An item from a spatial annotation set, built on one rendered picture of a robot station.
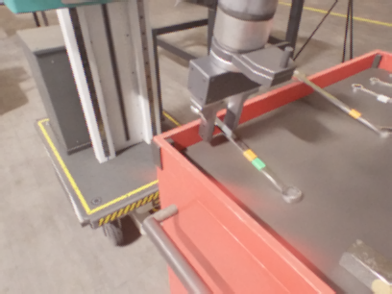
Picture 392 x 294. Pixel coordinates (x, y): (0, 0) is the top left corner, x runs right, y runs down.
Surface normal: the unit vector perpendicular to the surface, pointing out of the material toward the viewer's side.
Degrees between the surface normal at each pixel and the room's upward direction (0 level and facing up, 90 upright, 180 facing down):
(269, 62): 12
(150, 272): 0
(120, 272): 0
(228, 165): 0
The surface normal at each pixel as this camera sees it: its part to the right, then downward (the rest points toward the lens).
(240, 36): -0.20, 0.70
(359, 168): 0.00, -0.80
